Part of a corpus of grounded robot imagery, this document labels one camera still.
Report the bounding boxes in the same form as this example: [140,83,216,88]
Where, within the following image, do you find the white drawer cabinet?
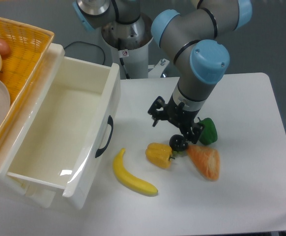
[0,43,65,208]

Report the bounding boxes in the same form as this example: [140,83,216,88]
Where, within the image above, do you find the yellow woven basket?
[0,17,55,143]

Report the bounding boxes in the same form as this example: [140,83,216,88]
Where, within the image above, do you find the yellow banana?
[113,148,158,197]

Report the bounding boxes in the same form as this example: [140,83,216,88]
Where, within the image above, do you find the black cable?
[63,41,106,66]

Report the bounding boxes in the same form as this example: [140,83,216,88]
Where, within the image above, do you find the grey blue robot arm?
[73,0,253,151]

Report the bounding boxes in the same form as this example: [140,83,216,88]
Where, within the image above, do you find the pink peach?
[0,38,11,57]

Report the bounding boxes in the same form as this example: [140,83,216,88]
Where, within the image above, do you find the yellow bell pepper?
[145,143,175,169]

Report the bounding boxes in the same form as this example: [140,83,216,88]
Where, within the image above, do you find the green bell pepper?
[199,118,218,146]

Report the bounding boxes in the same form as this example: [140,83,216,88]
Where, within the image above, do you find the black round toy fruit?
[169,134,188,152]

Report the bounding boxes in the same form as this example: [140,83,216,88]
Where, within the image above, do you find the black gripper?
[147,96,205,148]

